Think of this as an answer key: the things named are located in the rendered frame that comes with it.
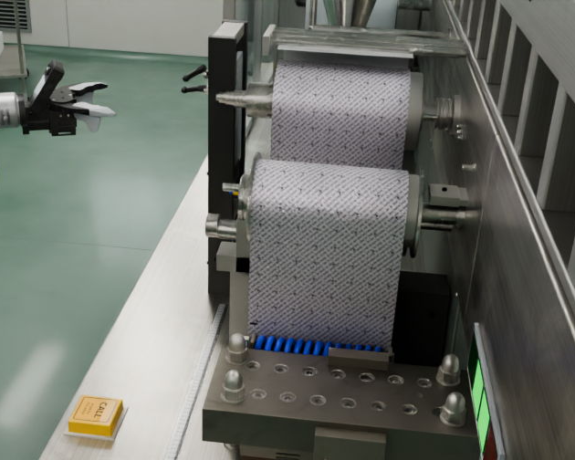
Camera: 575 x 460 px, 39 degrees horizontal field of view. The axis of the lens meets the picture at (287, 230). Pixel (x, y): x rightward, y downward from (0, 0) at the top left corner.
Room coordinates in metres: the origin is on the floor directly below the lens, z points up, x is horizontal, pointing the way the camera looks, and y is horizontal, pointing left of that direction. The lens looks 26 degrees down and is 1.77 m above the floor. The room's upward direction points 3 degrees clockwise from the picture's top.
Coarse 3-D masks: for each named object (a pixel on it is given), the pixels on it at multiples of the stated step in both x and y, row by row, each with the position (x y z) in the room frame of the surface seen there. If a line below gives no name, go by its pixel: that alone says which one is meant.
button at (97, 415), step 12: (84, 396) 1.07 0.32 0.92; (96, 396) 1.07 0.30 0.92; (84, 408) 1.04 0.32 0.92; (96, 408) 1.04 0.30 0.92; (108, 408) 1.04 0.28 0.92; (120, 408) 1.05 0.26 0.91; (72, 420) 1.01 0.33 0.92; (84, 420) 1.01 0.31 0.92; (96, 420) 1.01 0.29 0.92; (108, 420) 1.01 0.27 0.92; (72, 432) 1.00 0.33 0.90; (84, 432) 1.00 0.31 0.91; (96, 432) 1.00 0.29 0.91; (108, 432) 1.00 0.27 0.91
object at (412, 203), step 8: (416, 176) 1.16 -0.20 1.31; (416, 184) 1.13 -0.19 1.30; (408, 192) 1.12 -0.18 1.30; (416, 192) 1.12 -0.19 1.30; (408, 200) 1.11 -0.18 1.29; (416, 200) 1.11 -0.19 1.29; (408, 208) 1.11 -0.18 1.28; (416, 208) 1.10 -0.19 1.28; (408, 216) 1.10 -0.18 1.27; (416, 216) 1.10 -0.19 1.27; (408, 224) 1.10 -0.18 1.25; (408, 232) 1.10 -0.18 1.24; (408, 240) 1.10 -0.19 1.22
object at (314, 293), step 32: (256, 256) 1.11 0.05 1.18; (288, 256) 1.11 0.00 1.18; (320, 256) 1.10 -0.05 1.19; (352, 256) 1.10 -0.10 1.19; (384, 256) 1.10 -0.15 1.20; (256, 288) 1.11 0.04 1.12; (288, 288) 1.11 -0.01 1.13; (320, 288) 1.10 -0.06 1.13; (352, 288) 1.10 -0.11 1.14; (384, 288) 1.09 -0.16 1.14; (256, 320) 1.11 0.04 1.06; (288, 320) 1.11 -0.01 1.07; (320, 320) 1.10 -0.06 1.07; (352, 320) 1.10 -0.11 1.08; (384, 320) 1.09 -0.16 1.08
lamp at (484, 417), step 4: (484, 392) 0.75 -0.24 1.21; (484, 396) 0.75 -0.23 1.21; (484, 400) 0.74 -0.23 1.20; (484, 404) 0.74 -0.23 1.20; (484, 408) 0.74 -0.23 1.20; (480, 412) 0.75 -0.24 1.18; (484, 412) 0.73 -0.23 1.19; (480, 416) 0.75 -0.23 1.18; (484, 416) 0.73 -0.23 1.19; (488, 416) 0.71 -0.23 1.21; (480, 420) 0.74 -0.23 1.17; (484, 420) 0.73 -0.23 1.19; (488, 420) 0.71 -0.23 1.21; (480, 424) 0.74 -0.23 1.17; (484, 424) 0.72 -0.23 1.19; (480, 428) 0.74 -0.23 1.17; (484, 428) 0.72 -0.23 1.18; (480, 432) 0.73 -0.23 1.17; (484, 432) 0.72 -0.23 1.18; (480, 436) 0.73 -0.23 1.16; (484, 436) 0.71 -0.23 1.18; (480, 440) 0.73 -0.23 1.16; (484, 440) 0.71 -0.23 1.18
